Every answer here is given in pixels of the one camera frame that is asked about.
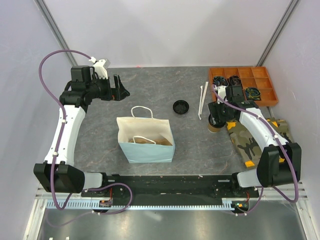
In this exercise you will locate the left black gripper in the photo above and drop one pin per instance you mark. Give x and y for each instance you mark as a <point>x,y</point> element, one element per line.
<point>117,93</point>

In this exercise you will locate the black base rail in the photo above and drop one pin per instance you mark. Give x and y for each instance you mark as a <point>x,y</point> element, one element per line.
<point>171,189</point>

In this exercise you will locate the brown paper coffee cup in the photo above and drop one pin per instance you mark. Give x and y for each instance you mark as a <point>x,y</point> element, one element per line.
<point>213,129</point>

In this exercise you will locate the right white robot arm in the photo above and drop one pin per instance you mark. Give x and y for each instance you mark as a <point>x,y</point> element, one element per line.
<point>280,161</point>

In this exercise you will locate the dark blue rolled tie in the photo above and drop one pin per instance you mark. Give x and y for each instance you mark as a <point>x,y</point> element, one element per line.
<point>220,81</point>

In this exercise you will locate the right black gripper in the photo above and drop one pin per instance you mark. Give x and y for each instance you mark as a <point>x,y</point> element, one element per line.
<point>214,107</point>

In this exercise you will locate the black brown rolled tie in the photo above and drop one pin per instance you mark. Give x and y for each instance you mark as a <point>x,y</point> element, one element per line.
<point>234,80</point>

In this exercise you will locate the slotted cable duct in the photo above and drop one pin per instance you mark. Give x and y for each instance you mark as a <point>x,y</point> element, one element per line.
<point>99,205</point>

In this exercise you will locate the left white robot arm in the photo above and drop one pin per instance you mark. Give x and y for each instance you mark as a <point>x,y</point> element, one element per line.
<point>57,172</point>

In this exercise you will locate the camouflage folded cloth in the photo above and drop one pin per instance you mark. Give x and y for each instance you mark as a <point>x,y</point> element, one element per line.
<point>245,143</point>

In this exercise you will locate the black plastic cup lid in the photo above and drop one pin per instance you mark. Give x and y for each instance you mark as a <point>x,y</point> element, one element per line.
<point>217,125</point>

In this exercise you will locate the brown cardboard cup carrier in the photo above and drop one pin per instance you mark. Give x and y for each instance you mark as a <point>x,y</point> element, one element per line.
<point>141,140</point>

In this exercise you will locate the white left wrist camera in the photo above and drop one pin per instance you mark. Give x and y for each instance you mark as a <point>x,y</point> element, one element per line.
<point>100,67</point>

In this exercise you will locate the white wrapped straw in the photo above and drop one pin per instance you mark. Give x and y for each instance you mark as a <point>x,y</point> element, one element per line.
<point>204,95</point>
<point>200,103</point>

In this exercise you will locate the orange compartment tray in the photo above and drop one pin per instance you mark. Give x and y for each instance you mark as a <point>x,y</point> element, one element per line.
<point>250,77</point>

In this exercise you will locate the green yellow rolled tie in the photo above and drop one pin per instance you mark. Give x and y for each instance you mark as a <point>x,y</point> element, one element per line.
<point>252,93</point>

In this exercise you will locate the white and blue paper bag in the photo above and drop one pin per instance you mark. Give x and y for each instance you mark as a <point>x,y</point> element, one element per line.
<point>147,127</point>

